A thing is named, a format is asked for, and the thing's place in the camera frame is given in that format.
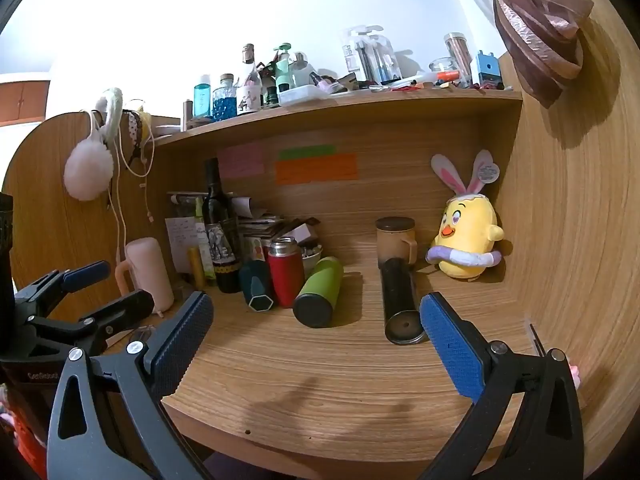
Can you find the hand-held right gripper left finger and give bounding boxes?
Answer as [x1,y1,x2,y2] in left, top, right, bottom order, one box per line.
[46,290,216,480]

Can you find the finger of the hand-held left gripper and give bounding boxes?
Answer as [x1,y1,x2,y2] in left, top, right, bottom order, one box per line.
[29,289,156,356]
[14,260,112,320]

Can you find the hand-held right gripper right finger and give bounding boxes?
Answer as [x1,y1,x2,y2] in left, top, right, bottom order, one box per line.
[417,291,586,480]

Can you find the black tumbler cup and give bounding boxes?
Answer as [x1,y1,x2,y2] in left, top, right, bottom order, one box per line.
[378,256,430,346]

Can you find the yellow tube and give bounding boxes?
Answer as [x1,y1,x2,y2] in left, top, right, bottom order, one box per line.
[187,246,207,291]

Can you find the white paper note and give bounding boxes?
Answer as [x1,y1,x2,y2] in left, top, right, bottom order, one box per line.
[165,216,199,274]

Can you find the dark teal hexagonal bottle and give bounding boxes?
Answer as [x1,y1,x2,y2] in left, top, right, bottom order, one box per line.
[238,259,275,313]

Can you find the white fluffy earmuffs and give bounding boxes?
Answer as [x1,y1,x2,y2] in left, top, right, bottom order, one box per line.
[63,87,124,202]

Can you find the yellow chick plush toy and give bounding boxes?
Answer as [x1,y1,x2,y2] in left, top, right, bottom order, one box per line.
[425,149,506,281]

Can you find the brown mug with lid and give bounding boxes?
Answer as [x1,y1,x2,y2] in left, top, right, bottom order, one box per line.
[375,216,418,266]

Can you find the red thermos bottle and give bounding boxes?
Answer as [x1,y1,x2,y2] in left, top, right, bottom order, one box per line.
[266,236,306,309]

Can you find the dark wine bottle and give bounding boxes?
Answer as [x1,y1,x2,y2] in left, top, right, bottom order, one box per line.
[202,157,243,294]

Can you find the stack of books and papers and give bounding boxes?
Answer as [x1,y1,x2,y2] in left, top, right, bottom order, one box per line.
[235,214,321,261]

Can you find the green thermos bottle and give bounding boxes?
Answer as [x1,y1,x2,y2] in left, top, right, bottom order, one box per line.
[292,256,345,329]

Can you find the polka dot headband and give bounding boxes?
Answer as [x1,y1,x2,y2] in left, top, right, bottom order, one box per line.
[122,110,151,167]

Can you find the white bowl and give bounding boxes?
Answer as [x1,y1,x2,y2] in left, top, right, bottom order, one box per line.
[299,244,323,274]

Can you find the wooden cabinet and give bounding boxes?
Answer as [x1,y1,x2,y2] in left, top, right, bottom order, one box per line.
[0,73,52,127]

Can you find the pink sticky note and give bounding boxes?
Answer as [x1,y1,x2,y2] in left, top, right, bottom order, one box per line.
[217,142,266,180]

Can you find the tall blue liquid bottle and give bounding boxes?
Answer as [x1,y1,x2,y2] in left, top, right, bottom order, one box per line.
[193,74,213,119]

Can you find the orange sticky note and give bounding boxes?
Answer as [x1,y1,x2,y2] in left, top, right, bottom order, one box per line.
[276,153,360,185]

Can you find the wooden desk hutch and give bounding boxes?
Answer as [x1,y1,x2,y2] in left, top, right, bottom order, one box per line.
[0,0,640,480]

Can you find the round blue liquid bottle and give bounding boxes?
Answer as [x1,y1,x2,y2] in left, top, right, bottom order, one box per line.
[212,74,239,122]

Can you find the green sticky note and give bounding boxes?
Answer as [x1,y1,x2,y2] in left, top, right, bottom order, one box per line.
[278,145,337,161]

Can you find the clear bottle with white label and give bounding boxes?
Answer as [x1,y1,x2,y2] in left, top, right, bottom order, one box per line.
[236,44,264,116]

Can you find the white tray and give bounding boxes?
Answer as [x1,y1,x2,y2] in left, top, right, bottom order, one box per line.
[278,84,326,107]

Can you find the blue pencil sharpener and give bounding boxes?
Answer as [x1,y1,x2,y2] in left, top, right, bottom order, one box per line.
[471,51,503,89]

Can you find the clear glass jar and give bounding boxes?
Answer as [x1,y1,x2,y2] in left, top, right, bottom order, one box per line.
[429,57,459,84]

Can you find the green pump bottle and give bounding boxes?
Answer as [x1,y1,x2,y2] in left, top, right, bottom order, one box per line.
[273,42,296,94]

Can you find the clear tube canister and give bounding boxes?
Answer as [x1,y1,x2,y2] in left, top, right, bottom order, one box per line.
[444,32,474,89]

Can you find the clear plastic bottle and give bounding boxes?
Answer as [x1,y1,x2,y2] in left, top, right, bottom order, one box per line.
[292,51,314,89]

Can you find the packaged pens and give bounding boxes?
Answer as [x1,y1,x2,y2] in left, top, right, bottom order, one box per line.
[342,25,402,86]

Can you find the pink cup with handle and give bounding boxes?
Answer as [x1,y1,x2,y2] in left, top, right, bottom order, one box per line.
[115,237,176,317]

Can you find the white cable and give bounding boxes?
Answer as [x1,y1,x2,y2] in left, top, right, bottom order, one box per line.
[106,125,156,263]

